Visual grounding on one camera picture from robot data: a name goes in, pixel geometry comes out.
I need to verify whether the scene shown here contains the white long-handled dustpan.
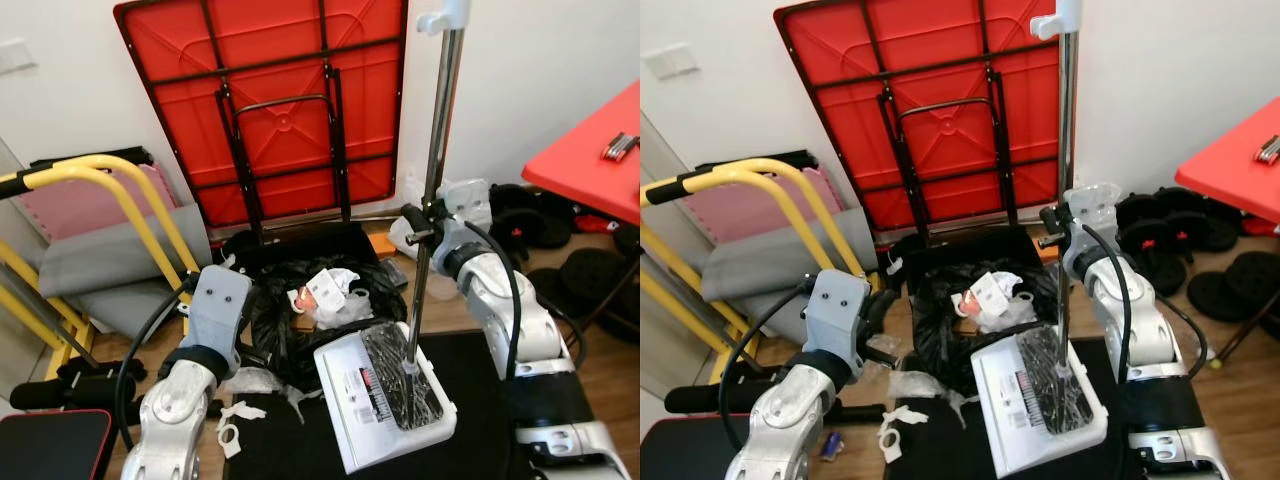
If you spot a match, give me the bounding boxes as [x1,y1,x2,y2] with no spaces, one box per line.
[312,0,473,477]
[970,0,1111,479]

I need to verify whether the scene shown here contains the black floor mat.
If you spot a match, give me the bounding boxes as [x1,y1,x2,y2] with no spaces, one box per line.
[885,335,1141,480]
[222,328,526,480]

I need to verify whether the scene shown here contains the bubble wrap piece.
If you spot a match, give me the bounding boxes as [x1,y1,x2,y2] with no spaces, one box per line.
[888,370,943,401]
[222,366,279,398]

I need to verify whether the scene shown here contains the black garbage bag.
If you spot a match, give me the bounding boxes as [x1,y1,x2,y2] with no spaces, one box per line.
[245,255,411,393]
[910,258,1069,396]

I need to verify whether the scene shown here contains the white red packaging waste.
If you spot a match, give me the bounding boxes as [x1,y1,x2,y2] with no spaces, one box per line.
[288,266,373,333]
[950,268,1031,336]

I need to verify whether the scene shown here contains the black plastic bin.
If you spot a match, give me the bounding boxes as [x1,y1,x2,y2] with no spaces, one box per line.
[888,225,1046,281]
[222,220,383,276]

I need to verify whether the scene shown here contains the grey rolled exercise mat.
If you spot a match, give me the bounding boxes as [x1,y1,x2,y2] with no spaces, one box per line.
[698,205,869,346]
[33,203,216,343]

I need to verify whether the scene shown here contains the red folded table black legs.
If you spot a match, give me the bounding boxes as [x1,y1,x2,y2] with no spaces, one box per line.
[112,0,411,231]
[772,0,1063,236]

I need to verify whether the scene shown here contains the red table top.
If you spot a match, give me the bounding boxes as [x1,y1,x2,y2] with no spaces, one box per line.
[1175,95,1280,226]
[520,80,640,227]

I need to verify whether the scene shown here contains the flat black weight plate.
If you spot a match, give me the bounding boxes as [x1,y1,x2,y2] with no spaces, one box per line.
[525,245,640,346]
[1183,250,1280,336]

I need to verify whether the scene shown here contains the pink foam puzzle mat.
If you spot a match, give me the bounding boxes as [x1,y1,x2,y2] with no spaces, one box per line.
[690,170,851,246]
[15,165,183,243]

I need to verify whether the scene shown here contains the dark rod yellow tip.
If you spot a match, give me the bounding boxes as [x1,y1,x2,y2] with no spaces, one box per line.
[1208,287,1280,369]

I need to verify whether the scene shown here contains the square black red-trimmed bench pad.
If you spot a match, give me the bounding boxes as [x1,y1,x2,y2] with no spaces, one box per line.
[640,418,758,480]
[0,407,114,480]

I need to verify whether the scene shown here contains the white cardboard ring cutout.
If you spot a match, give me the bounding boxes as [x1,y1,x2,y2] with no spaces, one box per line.
[878,403,931,463]
[215,400,268,459]

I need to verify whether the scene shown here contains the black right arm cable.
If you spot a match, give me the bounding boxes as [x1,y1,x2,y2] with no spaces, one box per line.
[1080,222,1136,381]
[460,220,524,381]

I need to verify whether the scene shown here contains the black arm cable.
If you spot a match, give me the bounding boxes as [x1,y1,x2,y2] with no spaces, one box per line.
[1080,222,1136,381]
[718,280,813,456]
[112,275,199,453]
[460,220,524,381]

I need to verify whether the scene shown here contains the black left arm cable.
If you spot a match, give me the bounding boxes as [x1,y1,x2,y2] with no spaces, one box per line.
[112,275,199,453]
[718,280,813,456]

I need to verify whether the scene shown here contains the yellow tube exercise frame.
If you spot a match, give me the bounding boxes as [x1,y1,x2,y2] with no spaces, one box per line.
[0,152,203,383]
[640,155,869,386]

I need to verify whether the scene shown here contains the white wall switch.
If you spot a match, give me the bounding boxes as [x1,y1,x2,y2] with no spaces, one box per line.
[642,42,701,83]
[0,38,39,77]

